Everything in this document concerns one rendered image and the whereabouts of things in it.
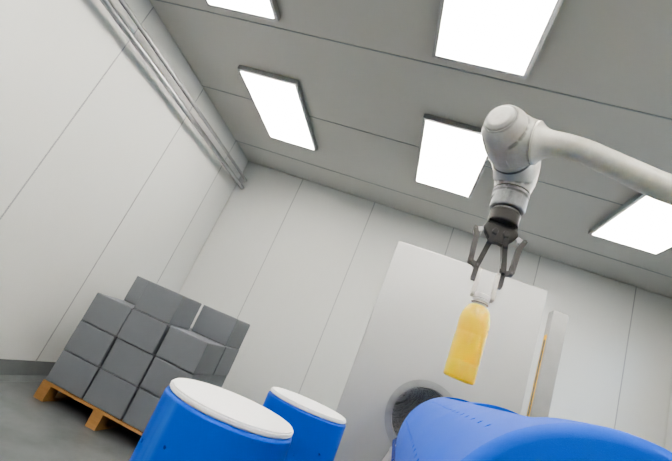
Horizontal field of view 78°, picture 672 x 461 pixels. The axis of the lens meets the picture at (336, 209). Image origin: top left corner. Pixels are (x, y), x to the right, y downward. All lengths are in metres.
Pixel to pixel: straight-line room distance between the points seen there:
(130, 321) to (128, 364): 0.35
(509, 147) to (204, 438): 0.85
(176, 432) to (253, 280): 5.08
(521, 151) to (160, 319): 3.42
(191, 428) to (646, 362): 5.80
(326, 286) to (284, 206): 1.36
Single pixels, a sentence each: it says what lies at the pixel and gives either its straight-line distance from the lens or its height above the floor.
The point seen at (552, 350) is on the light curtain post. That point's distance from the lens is 1.88.
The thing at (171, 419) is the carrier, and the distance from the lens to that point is 0.90.
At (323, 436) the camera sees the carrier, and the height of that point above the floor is 0.98.
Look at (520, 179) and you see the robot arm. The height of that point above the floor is 1.77.
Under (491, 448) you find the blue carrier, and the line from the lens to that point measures 0.39.
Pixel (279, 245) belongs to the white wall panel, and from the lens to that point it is 5.95.
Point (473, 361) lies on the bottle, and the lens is 1.02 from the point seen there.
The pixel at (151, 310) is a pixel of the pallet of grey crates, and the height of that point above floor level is 0.97.
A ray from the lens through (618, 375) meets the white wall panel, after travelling 6.12.
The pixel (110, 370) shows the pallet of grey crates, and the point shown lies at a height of 0.42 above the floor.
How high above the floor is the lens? 1.20
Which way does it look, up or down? 19 degrees up
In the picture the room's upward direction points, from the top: 23 degrees clockwise
